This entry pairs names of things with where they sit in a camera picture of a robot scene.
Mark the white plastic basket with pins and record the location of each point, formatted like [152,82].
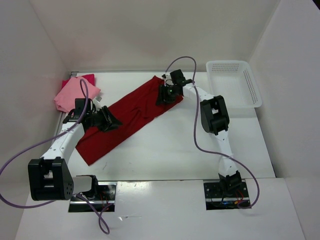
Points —
[234,80]

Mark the dark red t shirt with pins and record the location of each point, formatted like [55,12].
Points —
[134,111]

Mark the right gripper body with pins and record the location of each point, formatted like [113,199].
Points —
[171,90]

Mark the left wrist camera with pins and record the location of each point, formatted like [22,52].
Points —
[98,98]

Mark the pink t shirt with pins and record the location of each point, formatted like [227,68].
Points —
[65,99]

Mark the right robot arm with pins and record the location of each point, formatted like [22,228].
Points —
[214,119]

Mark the magenta t shirt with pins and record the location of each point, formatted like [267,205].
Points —
[89,77]

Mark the base mounting plate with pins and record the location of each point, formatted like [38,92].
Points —
[105,196]
[216,199]

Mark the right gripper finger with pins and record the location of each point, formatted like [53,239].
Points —
[169,100]
[162,95]

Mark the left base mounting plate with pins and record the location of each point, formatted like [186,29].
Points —
[105,196]

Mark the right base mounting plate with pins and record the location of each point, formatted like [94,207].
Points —
[216,199]

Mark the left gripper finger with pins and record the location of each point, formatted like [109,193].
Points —
[109,117]
[110,127]

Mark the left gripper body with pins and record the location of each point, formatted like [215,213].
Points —
[98,117]

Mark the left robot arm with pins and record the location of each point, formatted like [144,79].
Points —
[49,175]

